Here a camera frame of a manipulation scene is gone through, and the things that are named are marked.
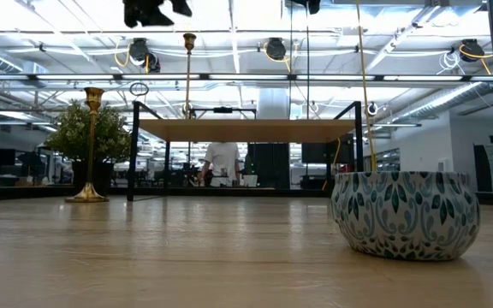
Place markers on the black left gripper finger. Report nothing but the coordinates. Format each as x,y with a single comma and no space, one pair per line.
181,7
144,10

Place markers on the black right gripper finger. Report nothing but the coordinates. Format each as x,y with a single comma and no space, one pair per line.
313,6

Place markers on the tall brass candlestick holder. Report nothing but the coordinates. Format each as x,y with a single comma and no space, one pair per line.
189,39

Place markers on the medium brass candlestick holder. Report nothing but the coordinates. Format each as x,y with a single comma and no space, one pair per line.
93,96

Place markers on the white teal patterned bowl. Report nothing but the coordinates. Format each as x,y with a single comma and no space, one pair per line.
405,214

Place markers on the long ceiling light bar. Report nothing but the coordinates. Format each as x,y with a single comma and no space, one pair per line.
246,77

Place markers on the white round column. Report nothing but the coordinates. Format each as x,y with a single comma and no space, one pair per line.
272,104

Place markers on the small black box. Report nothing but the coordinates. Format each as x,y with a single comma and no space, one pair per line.
223,110

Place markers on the green artificial plant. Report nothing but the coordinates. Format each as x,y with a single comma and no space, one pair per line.
109,137

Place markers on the person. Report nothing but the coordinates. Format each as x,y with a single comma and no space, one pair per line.
223,160

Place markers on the black cabinet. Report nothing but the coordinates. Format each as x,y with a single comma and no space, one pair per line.
272,167

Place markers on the black plant pot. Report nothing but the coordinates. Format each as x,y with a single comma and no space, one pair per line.
103,177

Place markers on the white bucket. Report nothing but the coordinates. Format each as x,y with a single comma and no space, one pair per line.
250,181

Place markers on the wooden shelf black metal frame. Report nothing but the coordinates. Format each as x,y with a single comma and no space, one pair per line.
246,130

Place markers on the black rig frame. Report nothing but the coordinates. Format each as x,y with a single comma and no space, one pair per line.
24,192

